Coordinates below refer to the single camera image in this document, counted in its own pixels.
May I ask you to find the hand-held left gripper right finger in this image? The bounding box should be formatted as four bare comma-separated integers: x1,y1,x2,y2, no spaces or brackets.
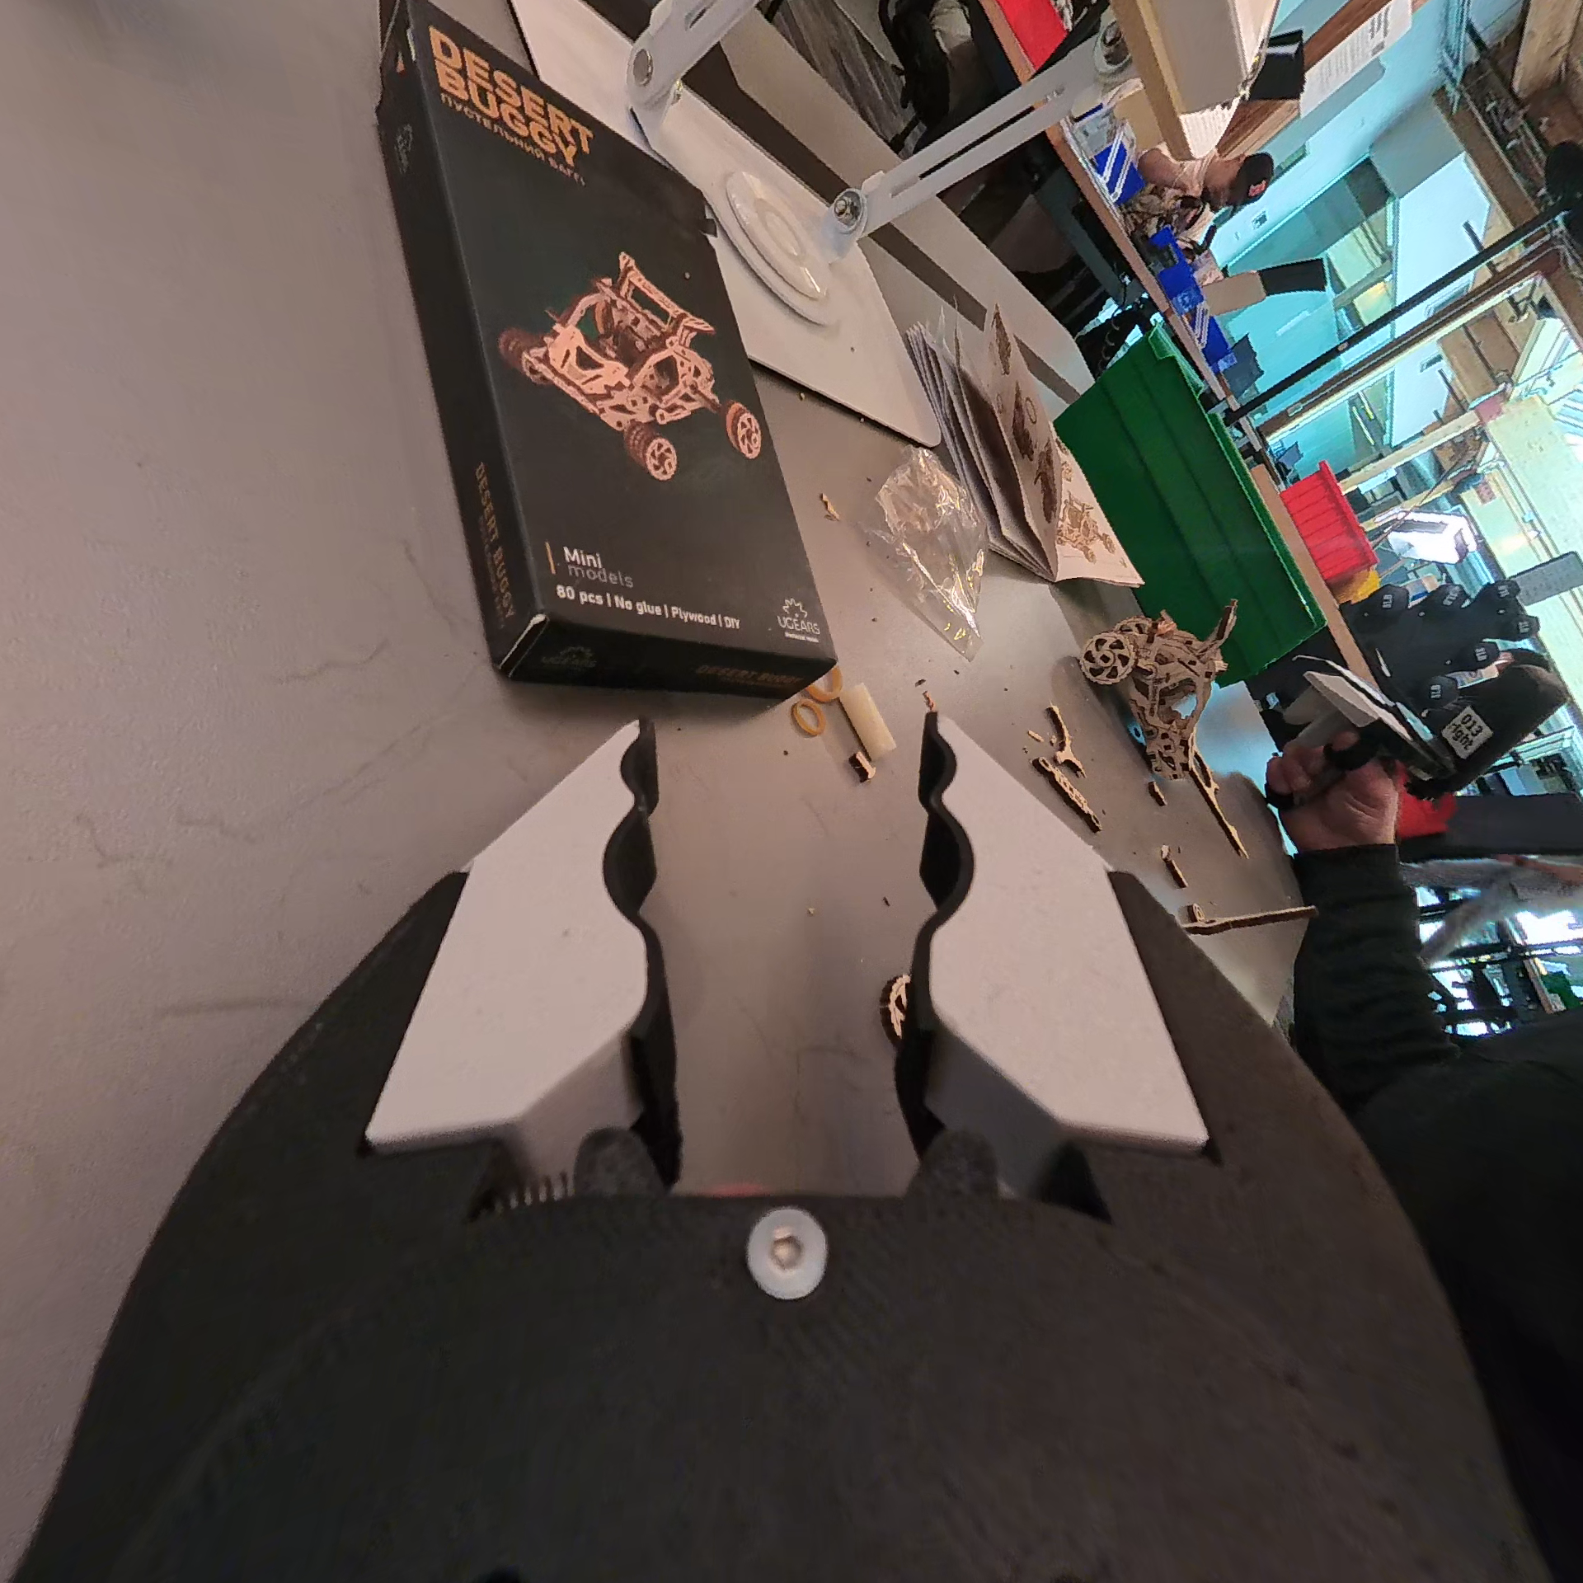
893,710,1212,1166

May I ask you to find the assembly instruction booklet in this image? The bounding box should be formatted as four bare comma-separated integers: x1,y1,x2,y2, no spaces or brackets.
903,303,1146,588

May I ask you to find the slotted wooden link bar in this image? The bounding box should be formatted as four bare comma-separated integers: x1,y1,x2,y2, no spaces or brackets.
1033,757,1103,833

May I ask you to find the green plastic bin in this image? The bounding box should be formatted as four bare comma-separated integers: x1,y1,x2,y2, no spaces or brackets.
1054,324,1327,680

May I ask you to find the wooden model buggy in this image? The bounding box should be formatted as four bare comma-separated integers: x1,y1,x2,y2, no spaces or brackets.
1078,601,1240,784

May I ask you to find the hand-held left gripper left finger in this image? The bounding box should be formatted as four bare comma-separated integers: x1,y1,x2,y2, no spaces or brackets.
364,720,682,1172

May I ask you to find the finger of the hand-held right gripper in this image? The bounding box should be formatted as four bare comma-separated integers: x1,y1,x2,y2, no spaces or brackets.
1304,661,1442,744
1283,692,1368,759

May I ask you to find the row of blue striped bins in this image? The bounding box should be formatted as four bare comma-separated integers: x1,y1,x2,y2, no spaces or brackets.
1088,117,1251,373

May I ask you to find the black model kit box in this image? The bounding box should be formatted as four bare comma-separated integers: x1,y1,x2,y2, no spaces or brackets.
377,0,841,699

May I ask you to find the row of black dumbbells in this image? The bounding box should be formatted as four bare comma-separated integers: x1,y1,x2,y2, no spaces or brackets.
1342,578,1547,707

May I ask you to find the person's right forearm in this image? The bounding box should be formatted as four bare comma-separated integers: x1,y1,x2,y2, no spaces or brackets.
1289,844,1485,1116

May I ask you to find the long wooden workbench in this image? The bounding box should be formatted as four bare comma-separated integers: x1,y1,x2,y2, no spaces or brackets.
976,0,1374,669

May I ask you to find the wooden peg part dark tip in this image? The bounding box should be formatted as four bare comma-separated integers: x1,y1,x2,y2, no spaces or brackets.
1193,767,1251,857

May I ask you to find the clear plastic bag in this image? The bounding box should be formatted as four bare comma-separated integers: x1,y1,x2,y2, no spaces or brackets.
865,448,991,660

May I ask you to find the person's right hand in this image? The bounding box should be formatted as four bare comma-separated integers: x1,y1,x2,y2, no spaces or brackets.
1265,735,1406,855

